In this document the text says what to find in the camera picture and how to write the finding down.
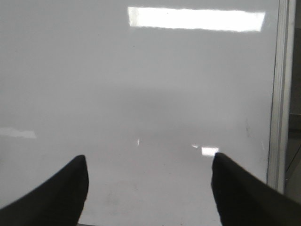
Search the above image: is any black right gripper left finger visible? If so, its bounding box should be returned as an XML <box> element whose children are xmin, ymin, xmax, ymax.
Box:
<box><xmin>0</xmin><ymin>155</ymin><xmax>89</xmax><ymax>226</ymax></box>

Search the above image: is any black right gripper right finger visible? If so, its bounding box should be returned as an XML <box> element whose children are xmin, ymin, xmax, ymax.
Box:
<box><xmin>211</xmin><ymin>153</ymin><xmax>301</xmax><ymax>226</ymax></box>

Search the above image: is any white glossy whiteboard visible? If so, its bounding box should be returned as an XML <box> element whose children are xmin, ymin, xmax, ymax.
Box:
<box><xmin>0</xmin><ymin>0</ymin><xmax>284</xmax><ymax>226</ymax></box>

